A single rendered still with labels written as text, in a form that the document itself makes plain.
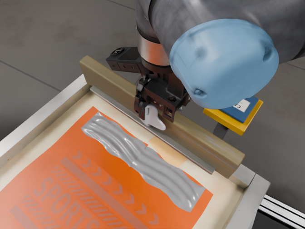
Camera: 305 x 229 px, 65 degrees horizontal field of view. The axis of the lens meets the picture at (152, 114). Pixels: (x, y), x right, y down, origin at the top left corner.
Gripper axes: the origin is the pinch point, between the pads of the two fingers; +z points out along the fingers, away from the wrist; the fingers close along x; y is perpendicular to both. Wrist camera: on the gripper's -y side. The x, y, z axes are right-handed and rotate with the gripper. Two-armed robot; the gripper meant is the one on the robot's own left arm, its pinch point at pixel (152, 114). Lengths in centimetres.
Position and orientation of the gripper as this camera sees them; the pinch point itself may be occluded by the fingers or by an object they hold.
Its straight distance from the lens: 52.5
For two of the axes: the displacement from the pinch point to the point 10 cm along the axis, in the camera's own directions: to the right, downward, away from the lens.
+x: 6.1, -6.7, 4.2
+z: 0.0, 5.3, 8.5
